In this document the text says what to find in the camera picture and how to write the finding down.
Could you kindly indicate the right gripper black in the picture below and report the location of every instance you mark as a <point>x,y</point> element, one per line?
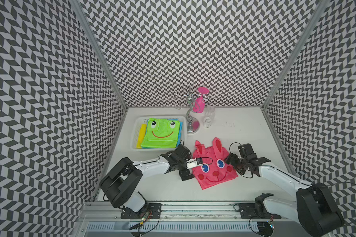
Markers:
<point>231,159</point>

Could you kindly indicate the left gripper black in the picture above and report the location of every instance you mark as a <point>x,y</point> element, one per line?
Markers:
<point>183,173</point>

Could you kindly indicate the green frog raincoat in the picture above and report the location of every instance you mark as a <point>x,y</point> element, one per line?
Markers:
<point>161,133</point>

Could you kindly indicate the pink cartoon raincoat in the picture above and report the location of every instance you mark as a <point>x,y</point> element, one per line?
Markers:
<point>214,170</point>

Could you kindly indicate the blue towel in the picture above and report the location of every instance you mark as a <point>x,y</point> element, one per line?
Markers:
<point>179,133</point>

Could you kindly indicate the yellow raincoat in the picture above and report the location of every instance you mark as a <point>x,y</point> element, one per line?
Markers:
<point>141,135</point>

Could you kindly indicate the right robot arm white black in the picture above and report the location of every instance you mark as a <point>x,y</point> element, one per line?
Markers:
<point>313,206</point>

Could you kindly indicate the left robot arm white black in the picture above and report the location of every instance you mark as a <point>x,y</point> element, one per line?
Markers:
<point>120,183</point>

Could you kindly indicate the silver metal glass rack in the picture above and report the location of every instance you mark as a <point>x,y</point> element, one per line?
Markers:
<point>186,95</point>

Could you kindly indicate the pink plastic wine glass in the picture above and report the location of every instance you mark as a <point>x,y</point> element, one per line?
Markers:
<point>199,104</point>

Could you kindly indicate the clear wine glass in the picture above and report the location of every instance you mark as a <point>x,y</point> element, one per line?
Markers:
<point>209,115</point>

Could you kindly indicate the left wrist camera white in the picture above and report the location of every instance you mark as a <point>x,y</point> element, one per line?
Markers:
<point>192,163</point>

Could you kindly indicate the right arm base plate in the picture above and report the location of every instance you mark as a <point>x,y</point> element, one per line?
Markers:
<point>246,211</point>

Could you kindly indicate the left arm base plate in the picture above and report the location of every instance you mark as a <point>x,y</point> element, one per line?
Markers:
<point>154,209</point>

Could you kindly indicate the aluminium front rail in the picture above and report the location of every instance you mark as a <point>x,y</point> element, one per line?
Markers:
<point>171,210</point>

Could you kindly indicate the right aluminium corner post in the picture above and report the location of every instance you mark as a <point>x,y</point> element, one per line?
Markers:
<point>308,29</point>

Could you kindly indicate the aluminium corner post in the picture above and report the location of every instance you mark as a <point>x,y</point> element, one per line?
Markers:
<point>81,17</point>
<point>308,29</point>

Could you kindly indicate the left aluminium corner post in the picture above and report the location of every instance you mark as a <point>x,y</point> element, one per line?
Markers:
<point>81,17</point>

